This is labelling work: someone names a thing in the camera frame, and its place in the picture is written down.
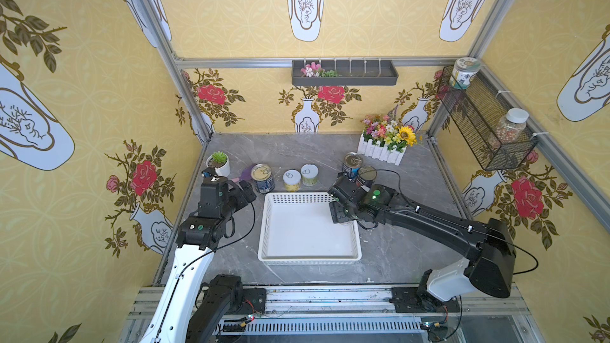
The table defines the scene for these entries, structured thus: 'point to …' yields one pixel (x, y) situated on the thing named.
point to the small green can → (310, 173)
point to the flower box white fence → (384, 139)
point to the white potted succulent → (219, 161)
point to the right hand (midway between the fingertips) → (343, 205)
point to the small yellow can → (291, 179)
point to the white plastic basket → (298, 229)
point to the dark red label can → (366, 175)
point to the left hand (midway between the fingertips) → (230, 191)
